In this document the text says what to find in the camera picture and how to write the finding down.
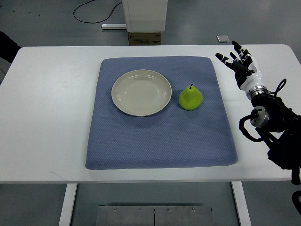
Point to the white machine column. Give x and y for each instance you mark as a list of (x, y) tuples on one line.
[(145, 15)]

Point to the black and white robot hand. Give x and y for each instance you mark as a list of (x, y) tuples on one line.
[(244, 65)]

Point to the brown cardboard box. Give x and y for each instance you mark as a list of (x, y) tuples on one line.
[(144, 38)]

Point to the left white table leg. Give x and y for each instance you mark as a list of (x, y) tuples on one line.
[(68, 204)]

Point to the small grey floor plate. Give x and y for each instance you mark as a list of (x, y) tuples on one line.
[(223, 39)]

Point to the green pear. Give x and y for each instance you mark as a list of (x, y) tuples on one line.
[(190, 98)]

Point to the right white table leg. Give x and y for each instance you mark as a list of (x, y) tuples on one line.
[(240, 202)]

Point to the white table leg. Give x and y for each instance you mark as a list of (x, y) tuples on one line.
[(240, 202), (68, 204)]

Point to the dark object at left edge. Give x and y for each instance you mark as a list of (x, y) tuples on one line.
[(8, 48)]

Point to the silver aluminium rail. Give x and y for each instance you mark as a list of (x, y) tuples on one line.
[(114, 27)]

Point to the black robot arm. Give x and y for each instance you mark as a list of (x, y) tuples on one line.
[(278, 127)]

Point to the beige round plate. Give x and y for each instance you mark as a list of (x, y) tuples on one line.
[(141, 92)]

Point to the blue quilted mat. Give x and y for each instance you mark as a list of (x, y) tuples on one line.
[(172, 138)]

